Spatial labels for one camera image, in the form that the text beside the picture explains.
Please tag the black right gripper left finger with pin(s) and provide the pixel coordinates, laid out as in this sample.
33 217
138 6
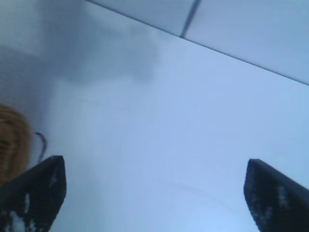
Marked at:
33 200

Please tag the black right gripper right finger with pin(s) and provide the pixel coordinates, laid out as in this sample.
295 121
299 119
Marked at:
277 200

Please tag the brown wicker basket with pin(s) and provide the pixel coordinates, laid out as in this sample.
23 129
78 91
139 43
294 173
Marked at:
12 145

